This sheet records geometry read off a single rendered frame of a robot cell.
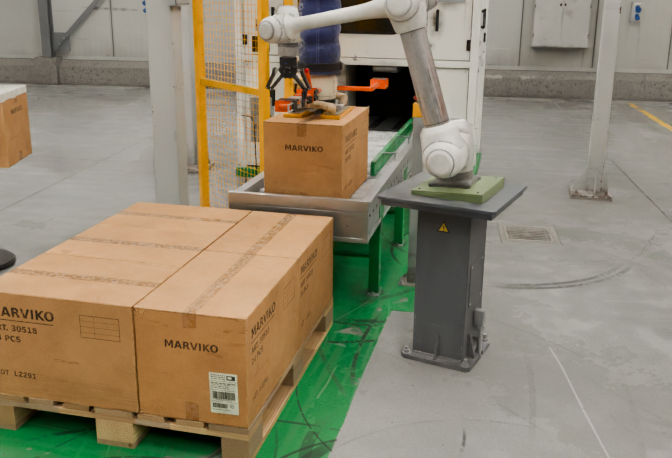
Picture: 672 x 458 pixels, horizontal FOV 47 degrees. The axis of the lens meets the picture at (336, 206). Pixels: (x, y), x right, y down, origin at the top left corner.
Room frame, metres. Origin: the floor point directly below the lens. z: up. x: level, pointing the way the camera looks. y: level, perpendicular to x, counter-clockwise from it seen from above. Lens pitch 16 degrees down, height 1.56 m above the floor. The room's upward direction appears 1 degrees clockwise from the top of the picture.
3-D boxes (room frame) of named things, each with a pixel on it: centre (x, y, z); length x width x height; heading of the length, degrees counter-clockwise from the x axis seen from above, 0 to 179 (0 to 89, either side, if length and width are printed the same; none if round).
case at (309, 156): (3.91, 0.09, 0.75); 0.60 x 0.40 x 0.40; 166
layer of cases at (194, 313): (2.96, 0.63, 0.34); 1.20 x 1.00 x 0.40; 167
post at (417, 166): (3.99, -0.43, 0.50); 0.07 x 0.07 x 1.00; 77
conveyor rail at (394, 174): (4.61, -0.40, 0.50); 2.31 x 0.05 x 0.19; 167
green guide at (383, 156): (4.97, -0.43, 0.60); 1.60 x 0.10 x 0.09; 167
